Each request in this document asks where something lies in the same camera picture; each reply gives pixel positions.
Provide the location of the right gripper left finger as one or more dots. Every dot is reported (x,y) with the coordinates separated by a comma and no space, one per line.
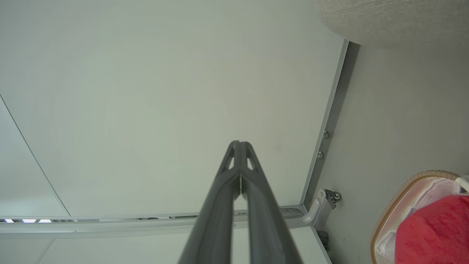
(216,220)

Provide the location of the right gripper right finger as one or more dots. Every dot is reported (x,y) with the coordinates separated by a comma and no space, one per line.
(267,234)

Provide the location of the red and white jersey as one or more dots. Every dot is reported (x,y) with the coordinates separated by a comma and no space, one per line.
(436,231)

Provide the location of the grey fabric sofa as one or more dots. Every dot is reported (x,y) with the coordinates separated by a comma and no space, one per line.
(403,18)

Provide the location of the wicker laundry basket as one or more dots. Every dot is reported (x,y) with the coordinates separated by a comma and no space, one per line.
(427,173)

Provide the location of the small metal bracket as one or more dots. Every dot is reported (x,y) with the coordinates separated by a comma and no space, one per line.
(332,197)

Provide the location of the grey metal partition rail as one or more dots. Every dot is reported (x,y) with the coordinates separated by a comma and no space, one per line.
(110,224)

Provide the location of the grey metal partition post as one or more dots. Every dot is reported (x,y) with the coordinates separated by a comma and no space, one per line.
(335,110)

